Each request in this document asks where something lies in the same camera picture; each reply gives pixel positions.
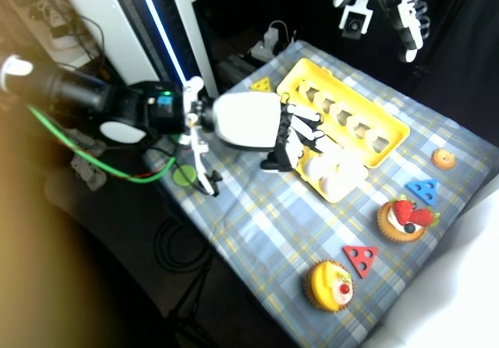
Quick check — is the white toy egg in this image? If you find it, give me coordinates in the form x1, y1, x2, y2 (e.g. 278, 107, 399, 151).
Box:
327, 147, 352, 168
303, 155, 329, 181
319, 176, 350, 204
342, 159, 370, 187

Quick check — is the yellow egg carton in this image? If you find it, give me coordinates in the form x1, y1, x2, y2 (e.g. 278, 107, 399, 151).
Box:
275, 57, 411, 204

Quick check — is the yellow triangle block with holes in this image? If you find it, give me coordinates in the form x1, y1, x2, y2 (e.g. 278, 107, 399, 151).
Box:
249, 76, 273, 93

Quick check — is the white power adapter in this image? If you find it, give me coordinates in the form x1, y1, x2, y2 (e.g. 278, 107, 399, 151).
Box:
249, 20, 297, 63

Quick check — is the blue plaid tablecloth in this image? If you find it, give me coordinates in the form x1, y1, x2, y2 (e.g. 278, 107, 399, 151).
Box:
155, 39, 490, 348

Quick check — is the white column with blue stripe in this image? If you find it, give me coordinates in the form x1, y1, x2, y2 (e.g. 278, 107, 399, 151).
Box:
50, 0, 219, 99

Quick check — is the grey power strip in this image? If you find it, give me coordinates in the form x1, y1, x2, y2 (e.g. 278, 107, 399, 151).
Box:
69, 129, 108, 192

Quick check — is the red triangle block with holes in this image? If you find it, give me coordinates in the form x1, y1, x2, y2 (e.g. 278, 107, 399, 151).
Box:
342, 245, 379, 279

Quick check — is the toy cupcake with yellow topping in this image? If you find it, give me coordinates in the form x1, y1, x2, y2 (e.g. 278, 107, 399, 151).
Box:
303, 260, 355, 313

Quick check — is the toy cupcake with strawberries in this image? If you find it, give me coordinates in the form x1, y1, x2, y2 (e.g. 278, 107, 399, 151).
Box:
376, 194, 441, 243

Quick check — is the blue triangle block with holes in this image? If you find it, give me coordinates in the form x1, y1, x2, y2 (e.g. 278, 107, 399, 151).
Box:
405, 179, 438, 208

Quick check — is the tan round biscuit toy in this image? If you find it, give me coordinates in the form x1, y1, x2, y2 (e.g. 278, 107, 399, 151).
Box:
431, 147, 457, 170

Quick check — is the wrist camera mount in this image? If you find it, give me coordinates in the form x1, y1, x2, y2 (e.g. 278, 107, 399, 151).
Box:
338, 0, 374, 40
178, 75, 224, 197

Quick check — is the green cable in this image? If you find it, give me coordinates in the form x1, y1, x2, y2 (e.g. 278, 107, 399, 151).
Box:
27, 104, 176, 185

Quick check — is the black coiled cable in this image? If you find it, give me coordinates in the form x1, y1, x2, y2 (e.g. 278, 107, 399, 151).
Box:
154, 215, 214, 275

